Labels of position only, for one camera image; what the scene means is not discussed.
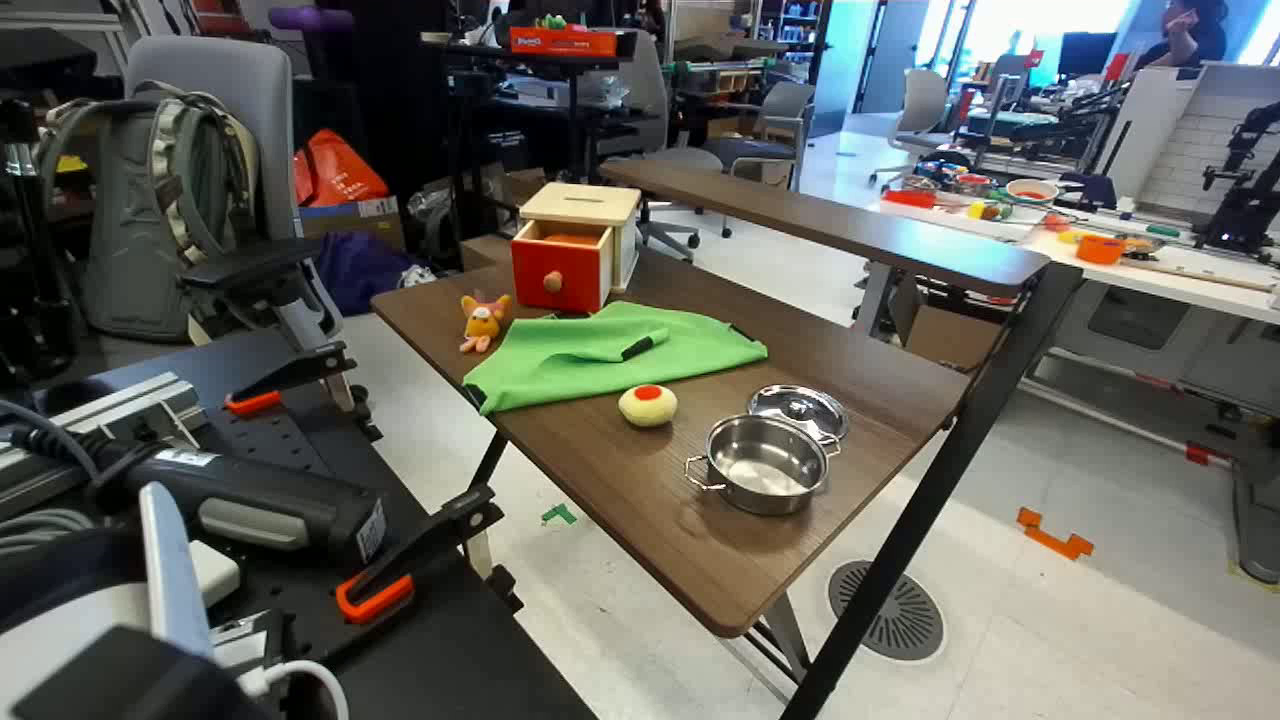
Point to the silver pot lid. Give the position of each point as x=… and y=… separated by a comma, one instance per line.
x=803, y=404

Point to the small black robot arm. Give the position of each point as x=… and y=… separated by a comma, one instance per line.
x=1247, y=186

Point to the silver steel pot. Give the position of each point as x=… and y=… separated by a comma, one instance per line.
x=761, y=470

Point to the yellow round toy red top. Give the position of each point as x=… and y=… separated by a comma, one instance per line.
x=644, y=404

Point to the green cloth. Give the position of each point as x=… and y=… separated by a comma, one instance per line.
x=584, y=363

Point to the wooden box with red drawer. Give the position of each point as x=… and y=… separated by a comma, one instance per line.
x=573, y=273

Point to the brown wooden table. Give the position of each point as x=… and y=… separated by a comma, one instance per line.
x=641, y=502

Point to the orange plush toy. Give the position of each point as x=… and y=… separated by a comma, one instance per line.
x=483, y=321

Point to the green floor tape mark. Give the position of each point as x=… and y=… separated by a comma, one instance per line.
x=558, y=513

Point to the purple bag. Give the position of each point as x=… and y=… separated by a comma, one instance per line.
x=363, y=265

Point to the round floor drain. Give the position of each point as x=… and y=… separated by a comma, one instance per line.
x=887, y=610

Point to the orange bag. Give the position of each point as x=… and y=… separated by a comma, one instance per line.
x=342, y=175

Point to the black perforated mounting platform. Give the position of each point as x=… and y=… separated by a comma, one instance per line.
x=440, y=667

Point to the black grey handheld device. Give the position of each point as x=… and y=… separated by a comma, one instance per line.
x=265, y=502

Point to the orange floor tape mark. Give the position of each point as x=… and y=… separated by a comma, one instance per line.
x=1055, y=541

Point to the grey highback office chair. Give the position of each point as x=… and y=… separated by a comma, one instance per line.
x=223, y=82

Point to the grey backpack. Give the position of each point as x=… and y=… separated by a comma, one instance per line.
x=146, y=215

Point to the white cluttered table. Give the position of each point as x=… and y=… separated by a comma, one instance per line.
x=1174, y=273

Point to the white display board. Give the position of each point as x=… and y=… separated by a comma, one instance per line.
x=1202, y=132

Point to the long brown desk black frame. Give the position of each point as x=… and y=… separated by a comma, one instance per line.
x=803, y=223

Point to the white plastic mount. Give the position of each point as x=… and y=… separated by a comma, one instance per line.
x=164, y=560

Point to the aluminium rail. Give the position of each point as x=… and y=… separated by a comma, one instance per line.
x=122, y=404

